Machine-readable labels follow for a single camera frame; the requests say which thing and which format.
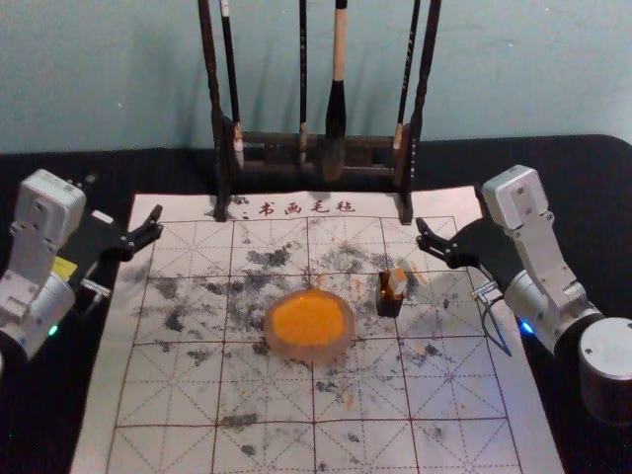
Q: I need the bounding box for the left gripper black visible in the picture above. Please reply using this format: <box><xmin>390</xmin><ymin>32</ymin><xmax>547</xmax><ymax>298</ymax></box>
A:
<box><xmin>68</xmin><ymin>203</ymin><xmax>166</xmax><ymax>286</ymax></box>

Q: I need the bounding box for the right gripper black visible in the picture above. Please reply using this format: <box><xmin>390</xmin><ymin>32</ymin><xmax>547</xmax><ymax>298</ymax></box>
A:
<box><xmin>415</xmin><ymin>217</ymin><xmax>514</xmax><ymax>293</ymax></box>

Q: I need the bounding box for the dark wooden brush rack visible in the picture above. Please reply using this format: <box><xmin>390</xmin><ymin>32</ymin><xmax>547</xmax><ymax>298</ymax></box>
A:
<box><xmin>197</xmin><ymin>0</ymin><xmax>443</xmax><ymax>226</ymax></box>

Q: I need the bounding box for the round dish of orange paste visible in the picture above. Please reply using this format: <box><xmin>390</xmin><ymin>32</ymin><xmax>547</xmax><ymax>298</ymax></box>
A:
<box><xmin>263</xmin><ymin>288</ymin><xmax>356</xmax><ymax>365</ymax></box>

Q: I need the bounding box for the black table cloth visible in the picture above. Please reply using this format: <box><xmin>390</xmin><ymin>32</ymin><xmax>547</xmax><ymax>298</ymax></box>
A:
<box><xmin>0</xmin><ymin>132</ymin><xmax>632</xmax><ymax>474</ymax></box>

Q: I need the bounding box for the thin black calligraphy brush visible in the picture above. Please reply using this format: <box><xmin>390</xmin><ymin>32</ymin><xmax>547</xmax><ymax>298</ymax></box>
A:
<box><xmin>296</xmin><ymin>0</ymin><xmax>310</xmax><ymax>167</ymax></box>
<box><xmin>219</xmin><ymin>0</ymin><xmax>246</xmax><ymax>169</ymax></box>
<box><xmin>391</xmin><ymin>0</ymin><xmax>423</xmax><ymax>150</ymax></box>

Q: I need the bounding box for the white felt mat red grid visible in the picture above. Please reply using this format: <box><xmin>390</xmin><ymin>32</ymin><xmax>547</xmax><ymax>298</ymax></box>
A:
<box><xmin>71</xmin><ymin>185</ymin><xmax>567</xmax><ymax>474</ymax></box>

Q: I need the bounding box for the right gripper thin dark cable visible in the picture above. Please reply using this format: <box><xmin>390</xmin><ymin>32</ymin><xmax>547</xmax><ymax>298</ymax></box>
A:
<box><xmin>470</xmin><ymin>284</ymin><xmax>514</xmax><ymax>357</ymax></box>

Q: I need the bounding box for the large tan-handled calligraphy brush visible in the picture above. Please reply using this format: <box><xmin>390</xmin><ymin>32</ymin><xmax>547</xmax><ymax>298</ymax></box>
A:
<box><xmin>318</xmin><ymin>0</ymin><xmax>350</xmax><ymax>182</ymax></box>

